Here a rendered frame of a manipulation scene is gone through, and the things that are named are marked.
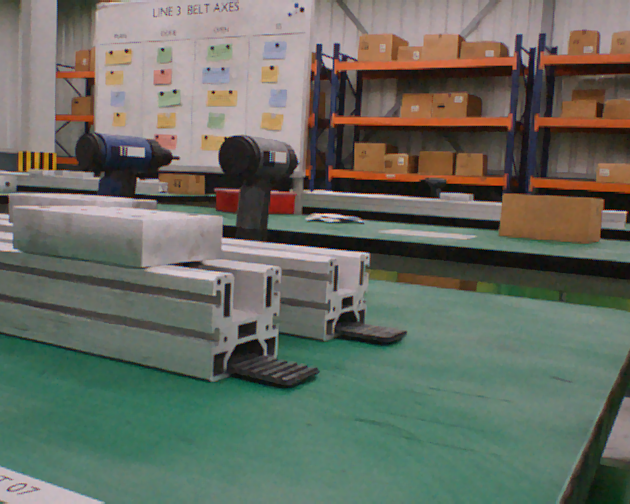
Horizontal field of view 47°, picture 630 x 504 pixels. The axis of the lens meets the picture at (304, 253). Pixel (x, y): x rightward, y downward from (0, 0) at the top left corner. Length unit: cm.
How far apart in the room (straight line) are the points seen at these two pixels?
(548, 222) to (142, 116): 267
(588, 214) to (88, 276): 209
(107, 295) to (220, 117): 351
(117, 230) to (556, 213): 210
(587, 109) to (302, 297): 957
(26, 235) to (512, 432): 45
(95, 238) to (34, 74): 895
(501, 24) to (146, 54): 785
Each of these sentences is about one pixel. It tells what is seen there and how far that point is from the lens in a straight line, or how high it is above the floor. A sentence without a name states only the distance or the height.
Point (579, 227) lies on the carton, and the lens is 257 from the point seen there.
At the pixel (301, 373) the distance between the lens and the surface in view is 59.
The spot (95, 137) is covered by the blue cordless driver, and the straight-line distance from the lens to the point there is 115.
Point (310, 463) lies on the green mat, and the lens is 44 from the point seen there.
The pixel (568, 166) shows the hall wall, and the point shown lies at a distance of 1113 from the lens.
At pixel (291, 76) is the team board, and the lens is 391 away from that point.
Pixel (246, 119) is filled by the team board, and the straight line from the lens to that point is 403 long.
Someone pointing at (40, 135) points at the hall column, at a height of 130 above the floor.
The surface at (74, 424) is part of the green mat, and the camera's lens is 50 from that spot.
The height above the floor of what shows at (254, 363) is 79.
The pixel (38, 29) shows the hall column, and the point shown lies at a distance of 941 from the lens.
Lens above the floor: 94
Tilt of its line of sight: 6 degrees down
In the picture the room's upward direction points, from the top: 3 degrees clockwise
